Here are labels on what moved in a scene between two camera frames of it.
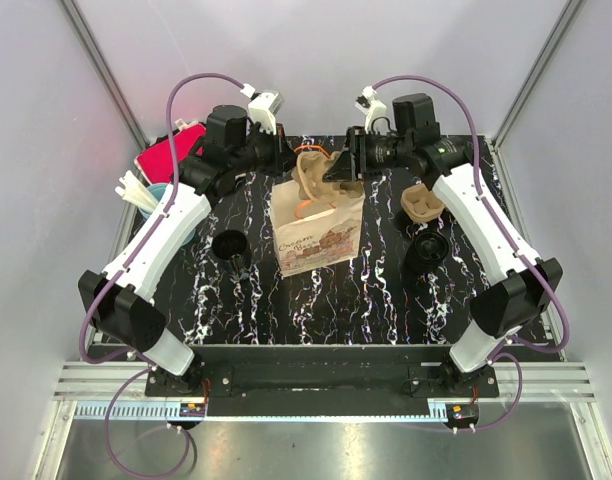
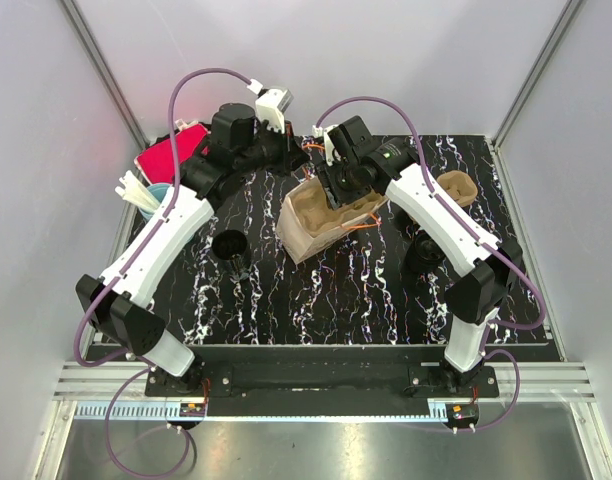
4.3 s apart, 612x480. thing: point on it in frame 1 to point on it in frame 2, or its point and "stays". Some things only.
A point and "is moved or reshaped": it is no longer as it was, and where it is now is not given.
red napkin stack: (155, 161) stays
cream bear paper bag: (312, 234) is moved or reshaped
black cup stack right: (429, 249) stays
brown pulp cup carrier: (308, 172) is moved or reshaped
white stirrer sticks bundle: (135, 191) stays
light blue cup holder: (157, 191) stays
